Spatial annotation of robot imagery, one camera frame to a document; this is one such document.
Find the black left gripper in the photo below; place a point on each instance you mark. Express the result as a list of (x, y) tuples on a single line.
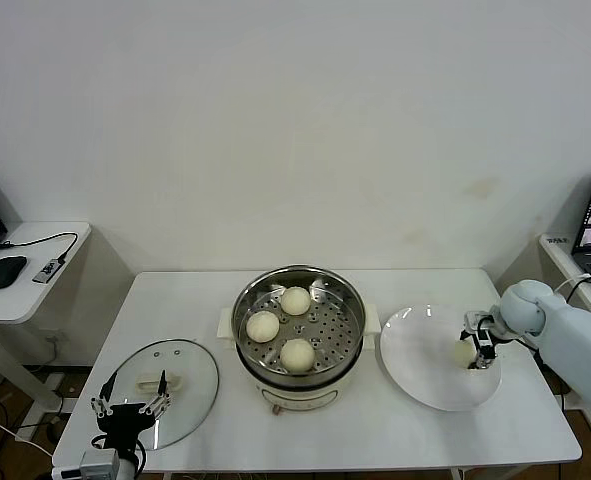
[(125, 422)]

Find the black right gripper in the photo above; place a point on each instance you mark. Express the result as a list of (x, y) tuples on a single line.
[(492, 347)]

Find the white steamed baozi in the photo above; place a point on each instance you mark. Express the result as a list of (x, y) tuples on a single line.
[(297, 355), (295, 301), (463, 354), (262, 326)]

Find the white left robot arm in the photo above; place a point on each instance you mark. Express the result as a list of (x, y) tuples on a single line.
[(127, 470)]

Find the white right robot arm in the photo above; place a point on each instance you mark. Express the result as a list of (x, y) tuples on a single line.
[(575, 345)]

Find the perforated steel steamer basket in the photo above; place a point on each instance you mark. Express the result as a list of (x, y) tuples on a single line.
[(345, 310)]

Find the round white plate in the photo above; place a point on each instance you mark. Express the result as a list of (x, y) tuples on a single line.
[(415, 360)]

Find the small white desk label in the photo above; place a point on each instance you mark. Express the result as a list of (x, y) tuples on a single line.
[(555, 241)]

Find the small grey usb hub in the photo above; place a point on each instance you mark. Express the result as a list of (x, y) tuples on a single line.
[(46, 271)]

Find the white side desk with mouse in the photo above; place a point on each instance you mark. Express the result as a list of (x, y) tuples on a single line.
[(10, 305)]

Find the white electric cooker pot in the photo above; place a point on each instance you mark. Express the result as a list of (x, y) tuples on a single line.
[(295, 397)]

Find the black computer mouse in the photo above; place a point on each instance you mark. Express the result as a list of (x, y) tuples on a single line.
[(5, 272)]

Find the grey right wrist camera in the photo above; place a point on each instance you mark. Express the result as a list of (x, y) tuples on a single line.
[(471, 320)]

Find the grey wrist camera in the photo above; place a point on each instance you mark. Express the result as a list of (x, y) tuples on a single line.
[(100, 462), (471, 320)]

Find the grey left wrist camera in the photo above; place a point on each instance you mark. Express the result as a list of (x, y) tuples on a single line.
[(100, 462)]

